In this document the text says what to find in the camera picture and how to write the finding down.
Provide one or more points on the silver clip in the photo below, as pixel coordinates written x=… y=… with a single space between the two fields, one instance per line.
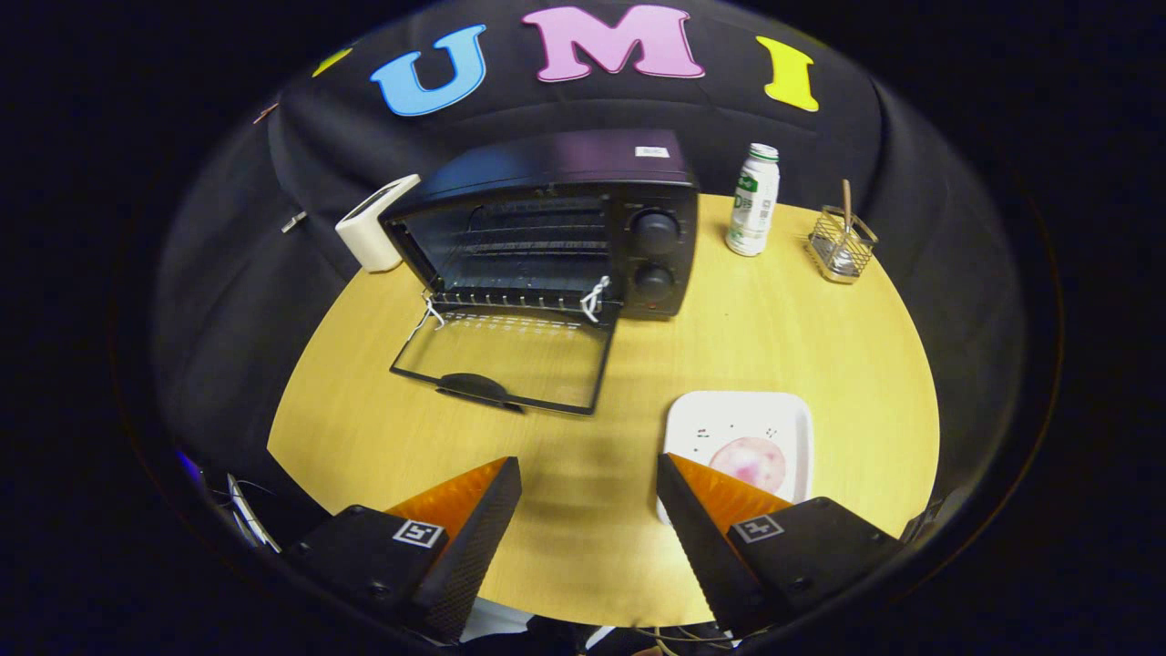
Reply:
x=293 y=222

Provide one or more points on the wooden stick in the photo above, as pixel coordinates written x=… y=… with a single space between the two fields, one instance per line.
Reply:
x=847 y=205

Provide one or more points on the black toaster oven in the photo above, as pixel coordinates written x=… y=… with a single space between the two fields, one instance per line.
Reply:
x=547 y=164

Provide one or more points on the round pink ham slice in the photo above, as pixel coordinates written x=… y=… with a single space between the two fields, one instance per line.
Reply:
x=749 y=463

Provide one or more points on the red clip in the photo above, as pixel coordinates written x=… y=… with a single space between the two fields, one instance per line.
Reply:
x=266 y=113

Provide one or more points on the white green drink bottle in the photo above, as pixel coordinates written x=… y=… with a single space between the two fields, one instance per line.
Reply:
x=751 y=210

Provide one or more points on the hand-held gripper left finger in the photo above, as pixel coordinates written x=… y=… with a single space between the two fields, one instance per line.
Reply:
x=474 y=547

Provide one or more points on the black backdrop cloth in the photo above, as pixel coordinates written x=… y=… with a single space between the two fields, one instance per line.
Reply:
x=228 y=301

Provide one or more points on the white rectangular plate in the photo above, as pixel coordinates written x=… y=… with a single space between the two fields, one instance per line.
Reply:
x=729 y=415

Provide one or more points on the white bread toaster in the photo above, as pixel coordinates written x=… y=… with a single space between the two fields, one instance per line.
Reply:
x=369 y=232

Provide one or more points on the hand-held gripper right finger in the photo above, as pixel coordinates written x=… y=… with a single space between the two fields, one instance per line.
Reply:
x=701 y=547

